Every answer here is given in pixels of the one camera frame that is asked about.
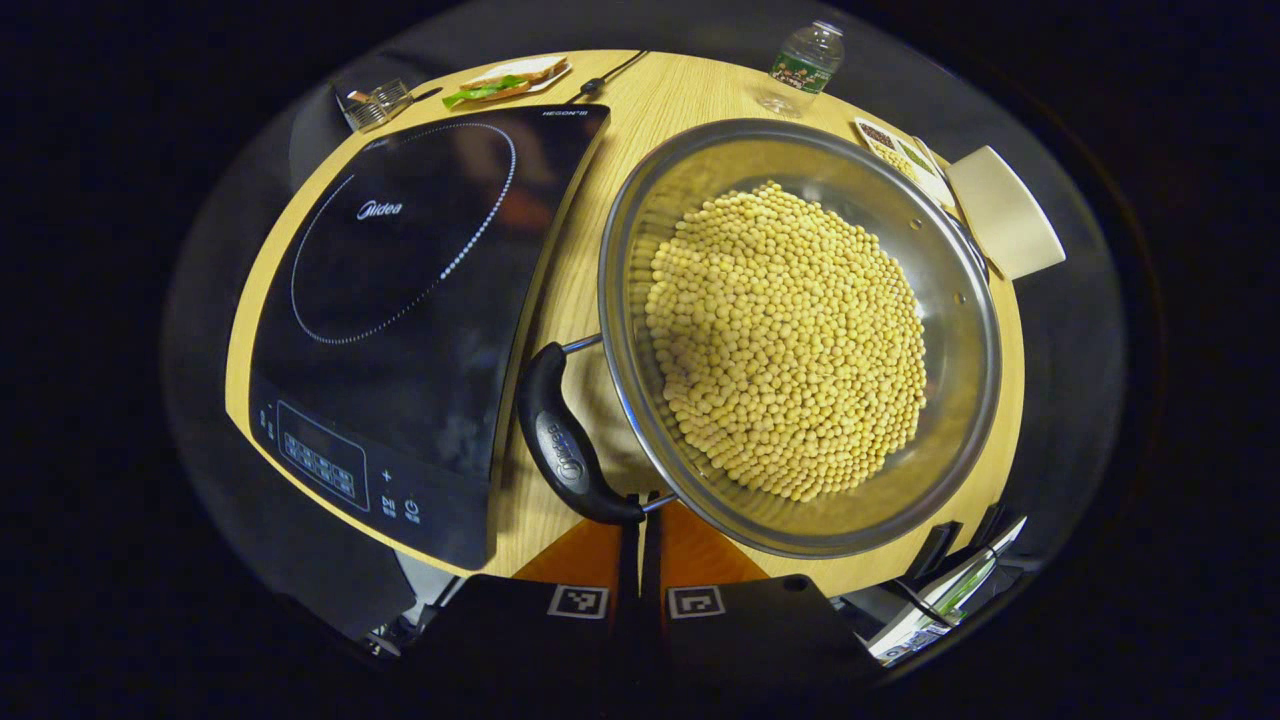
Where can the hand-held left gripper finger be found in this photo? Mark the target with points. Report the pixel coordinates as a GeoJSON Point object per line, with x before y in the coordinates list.
{"type": "Point", "coordinates": [652, 560]}
{"type": "Point", "coordinates": [628, 560]}

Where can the black induction cooktop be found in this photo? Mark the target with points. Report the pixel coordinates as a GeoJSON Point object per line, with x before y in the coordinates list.
{"type": "Point", "coordinates": [400, 380]}

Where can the pile of soybeans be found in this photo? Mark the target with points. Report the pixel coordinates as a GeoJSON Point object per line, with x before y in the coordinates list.
{"type": "Point", "coordinates": [790, 340]}

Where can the white divided seasoning dish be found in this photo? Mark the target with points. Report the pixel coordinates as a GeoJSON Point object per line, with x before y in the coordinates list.
{"type": "Point", "coordinates": [900, 155]}

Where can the sandwich with lettuce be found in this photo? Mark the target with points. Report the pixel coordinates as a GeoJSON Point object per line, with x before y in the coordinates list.
{"type": "Point", "coordinates": [505, 83]}

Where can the black spoon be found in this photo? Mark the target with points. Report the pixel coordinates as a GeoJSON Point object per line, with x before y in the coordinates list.
{"type": "Point", "coordinates": [427, 94]}

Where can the clear plastic water bottle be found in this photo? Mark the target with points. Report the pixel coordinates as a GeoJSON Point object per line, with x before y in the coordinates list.
{"type": "Point", "coordinates": [803, 65]}

